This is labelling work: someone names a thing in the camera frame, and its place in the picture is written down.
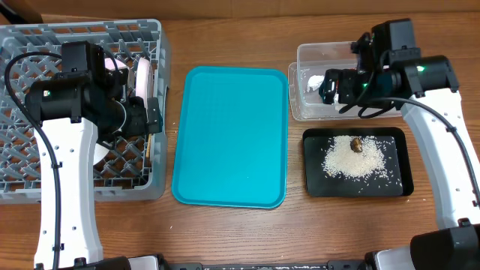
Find pink-white small bowl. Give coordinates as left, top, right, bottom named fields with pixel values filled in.
left=104, top=58, right=130, bottom=76

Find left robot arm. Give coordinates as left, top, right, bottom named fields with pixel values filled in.
left=25, top=67, right=161, bottom=269

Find black rectangular tray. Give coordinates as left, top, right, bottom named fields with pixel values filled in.
left=303, top=127, right=414, bottom=197

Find brown food chunk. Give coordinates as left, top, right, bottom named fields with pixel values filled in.
left=350, top=137, right=363, bottom=153

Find grey plastic dish rack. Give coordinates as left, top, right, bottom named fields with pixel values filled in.
left=1, top=19, right=173, bottom=205

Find wooden chopstick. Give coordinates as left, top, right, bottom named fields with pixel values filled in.
left=145, top=134, right=152, bottom=159

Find clear plastic waste bin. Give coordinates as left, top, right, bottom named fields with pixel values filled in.
left=287, top=39, right=426, bottom=122

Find white napkin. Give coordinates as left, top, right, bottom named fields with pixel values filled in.
left=307, top=75, right=325, bottom=92

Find rice grains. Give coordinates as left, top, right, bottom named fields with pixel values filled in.
left=321, top=135, right=404, bottom=197

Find large white round plate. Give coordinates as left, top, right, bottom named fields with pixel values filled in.
left=135, top=58, right=153, bottom=108

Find teal plastic serving tray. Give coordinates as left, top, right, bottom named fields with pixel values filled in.
left=172, top=66, right=289, bottom=209

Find white paper cup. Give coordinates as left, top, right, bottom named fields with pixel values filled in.
left=93, top=143, right=110, bottom=165

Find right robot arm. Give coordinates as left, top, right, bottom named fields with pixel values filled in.
left=320, top=29, right=479, bottom=269

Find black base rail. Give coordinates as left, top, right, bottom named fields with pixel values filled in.
left=35, top=253, right=421, bottom=270

